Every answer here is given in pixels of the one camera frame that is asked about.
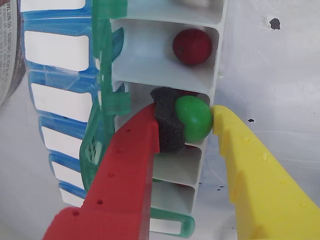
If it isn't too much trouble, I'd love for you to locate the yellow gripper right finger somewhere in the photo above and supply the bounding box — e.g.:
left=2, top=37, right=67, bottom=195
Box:
left=211, top=104, right=320, bottom=240

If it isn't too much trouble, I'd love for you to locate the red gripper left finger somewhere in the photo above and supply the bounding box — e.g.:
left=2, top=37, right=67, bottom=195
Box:
left=43, top=86, right=187, bottom=240

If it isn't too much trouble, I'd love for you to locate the green candy pill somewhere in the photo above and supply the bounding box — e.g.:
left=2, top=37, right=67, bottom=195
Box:
left=174, top=96, right=214, bottom=144

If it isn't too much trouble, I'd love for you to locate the white table cloth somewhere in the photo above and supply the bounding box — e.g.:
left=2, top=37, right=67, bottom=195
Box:
left=0, top=0, right=320, bottom=240

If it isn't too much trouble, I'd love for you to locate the green weekly pill organiser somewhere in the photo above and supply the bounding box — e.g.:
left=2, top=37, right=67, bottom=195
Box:
left=79, top=0, right=229, bottom=239

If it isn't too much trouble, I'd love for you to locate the blue weekly pill organiser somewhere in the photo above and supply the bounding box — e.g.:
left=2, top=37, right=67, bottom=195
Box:
left=20, top=0, right=102, bottom=208

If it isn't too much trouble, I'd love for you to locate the white printed paper leaflet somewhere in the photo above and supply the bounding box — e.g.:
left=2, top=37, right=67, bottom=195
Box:
left=0, top=0, right=26, bottom=107

